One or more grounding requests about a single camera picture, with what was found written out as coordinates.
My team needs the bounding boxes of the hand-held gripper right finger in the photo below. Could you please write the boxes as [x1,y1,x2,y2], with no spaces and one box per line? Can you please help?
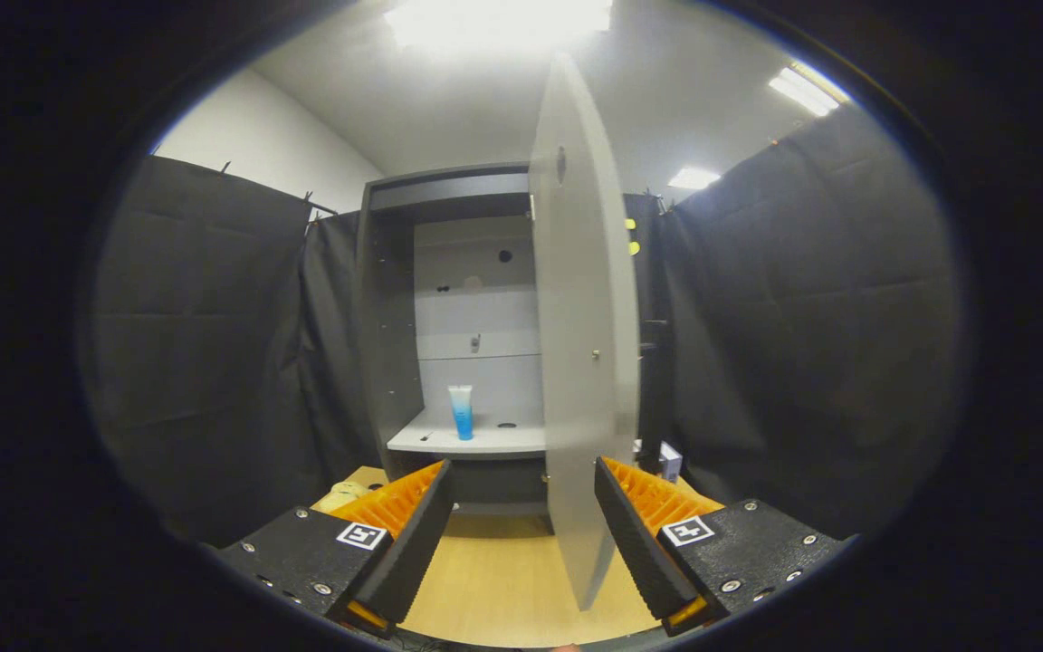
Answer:
[594,456,851,637]

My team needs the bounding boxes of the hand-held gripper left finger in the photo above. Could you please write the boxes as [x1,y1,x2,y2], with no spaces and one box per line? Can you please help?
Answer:
[214,459,455,639]

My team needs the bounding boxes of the beige cabinet door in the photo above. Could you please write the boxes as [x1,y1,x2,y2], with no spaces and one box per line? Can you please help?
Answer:
[529,52,642,612]

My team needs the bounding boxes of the dark grey cabinet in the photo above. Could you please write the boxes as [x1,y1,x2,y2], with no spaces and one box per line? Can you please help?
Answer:
[354,161,672,517]

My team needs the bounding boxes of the large ceiling light panel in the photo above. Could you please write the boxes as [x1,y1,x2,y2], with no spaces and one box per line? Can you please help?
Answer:
[384,0,615,51]

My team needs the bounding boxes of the black backdrop cloth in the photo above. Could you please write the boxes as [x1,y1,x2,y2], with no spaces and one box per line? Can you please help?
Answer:
[87,109,966,544]

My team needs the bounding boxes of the yellow plush toy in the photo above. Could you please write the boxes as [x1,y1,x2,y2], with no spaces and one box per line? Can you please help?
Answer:
[318,480,373,514]

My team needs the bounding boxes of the small ceiling light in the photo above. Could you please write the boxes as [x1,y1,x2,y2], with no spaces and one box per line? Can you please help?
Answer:
[666,166,722,191]

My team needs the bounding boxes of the light grey cabinet shelf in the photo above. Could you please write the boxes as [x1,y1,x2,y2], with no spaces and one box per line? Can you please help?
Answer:
[386,407,548,461]

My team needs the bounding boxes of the white and blue tube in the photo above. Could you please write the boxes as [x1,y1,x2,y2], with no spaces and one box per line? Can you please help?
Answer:
[447,385,475,442]

